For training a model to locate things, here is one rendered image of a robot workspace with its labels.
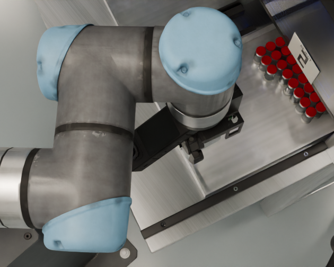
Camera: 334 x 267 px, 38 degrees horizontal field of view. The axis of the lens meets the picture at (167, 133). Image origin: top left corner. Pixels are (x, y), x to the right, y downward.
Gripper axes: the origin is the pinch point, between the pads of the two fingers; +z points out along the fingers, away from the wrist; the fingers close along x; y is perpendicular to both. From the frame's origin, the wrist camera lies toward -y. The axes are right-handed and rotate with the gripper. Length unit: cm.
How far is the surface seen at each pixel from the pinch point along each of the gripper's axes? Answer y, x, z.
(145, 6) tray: 9.2, 37.3, 21.3
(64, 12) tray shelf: -7.3, 44.2, 21.6
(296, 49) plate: 27.5, 9.2, 7.6
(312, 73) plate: 27.5, 3.6, 7.1
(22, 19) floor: -24, 106, 110
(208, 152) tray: 6.5, 1.8, 21.3
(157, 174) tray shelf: -4.7, 2.3, 21.5
